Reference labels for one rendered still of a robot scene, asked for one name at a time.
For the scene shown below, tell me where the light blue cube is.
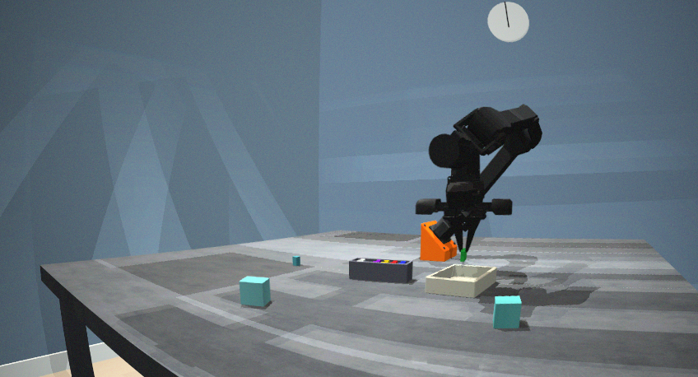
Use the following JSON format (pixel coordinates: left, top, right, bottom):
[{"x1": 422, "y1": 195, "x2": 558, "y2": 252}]
[{"x1": 239, "y1": 276, "x2": 270, "y2": 306}]

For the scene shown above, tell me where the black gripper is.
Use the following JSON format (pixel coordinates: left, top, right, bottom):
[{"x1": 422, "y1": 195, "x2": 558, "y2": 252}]
[{"x1": 415, "y1": 170, "x2": 513, "y2": 253}]

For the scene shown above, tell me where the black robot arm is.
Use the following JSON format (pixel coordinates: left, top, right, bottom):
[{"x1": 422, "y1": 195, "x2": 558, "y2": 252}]
[{"x1": 428, "y1": 104, "x2": 542, "y2": 244}]

